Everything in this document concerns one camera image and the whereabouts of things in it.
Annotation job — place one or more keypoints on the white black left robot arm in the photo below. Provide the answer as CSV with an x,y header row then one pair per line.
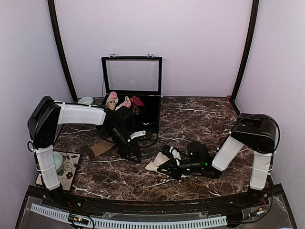
x,y
48,114

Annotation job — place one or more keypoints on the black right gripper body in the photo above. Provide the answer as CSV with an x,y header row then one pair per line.
x,y
195,167

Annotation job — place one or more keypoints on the cream brown block sock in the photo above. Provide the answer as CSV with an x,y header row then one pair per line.
x,y
159,160

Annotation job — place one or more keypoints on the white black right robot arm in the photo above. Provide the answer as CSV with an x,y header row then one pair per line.
x,y
259,132

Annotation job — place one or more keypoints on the small circuit board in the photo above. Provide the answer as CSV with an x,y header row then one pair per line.
x,y
77,219

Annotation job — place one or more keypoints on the black box with glass lid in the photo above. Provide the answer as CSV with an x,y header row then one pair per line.
x,y
140,76

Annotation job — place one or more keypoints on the tan ribbed sock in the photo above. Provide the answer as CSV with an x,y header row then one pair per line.
x,y
99,148

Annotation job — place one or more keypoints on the brown patterned small sock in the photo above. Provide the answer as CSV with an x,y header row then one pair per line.
x,y
135,110

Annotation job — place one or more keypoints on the pale green bowl at back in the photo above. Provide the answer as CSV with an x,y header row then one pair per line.
x,y
87,100

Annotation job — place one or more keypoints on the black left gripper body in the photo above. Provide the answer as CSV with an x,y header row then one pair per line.
x,y
123,150

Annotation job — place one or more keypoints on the black frame post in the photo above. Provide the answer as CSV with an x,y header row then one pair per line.
x,y
247,47
60,49

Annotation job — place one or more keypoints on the floral placemat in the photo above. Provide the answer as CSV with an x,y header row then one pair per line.
x,y
68,169

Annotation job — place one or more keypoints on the pink white rolled sock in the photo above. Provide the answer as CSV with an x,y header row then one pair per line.
x,y
127,103

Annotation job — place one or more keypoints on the black left frame post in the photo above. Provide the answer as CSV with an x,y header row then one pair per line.
x,y
60,49

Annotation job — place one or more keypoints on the dark red folded sock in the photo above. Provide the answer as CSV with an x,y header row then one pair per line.
x,y
136,101

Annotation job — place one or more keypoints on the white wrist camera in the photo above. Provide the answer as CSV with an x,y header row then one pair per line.
x,y
137,134
171,151

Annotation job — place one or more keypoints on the black front table rail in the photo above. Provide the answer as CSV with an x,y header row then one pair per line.
x,y
86,202

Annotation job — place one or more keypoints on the pale green bowl on mat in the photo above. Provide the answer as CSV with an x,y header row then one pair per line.
x,y
58,160

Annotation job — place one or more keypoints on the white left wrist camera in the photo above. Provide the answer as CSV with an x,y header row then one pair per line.
x,y
137,134

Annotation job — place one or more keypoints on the black right frame post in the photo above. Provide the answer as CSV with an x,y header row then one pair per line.
x,y
247,47

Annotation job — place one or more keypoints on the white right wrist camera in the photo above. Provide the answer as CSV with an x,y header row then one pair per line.
x,y
171,151

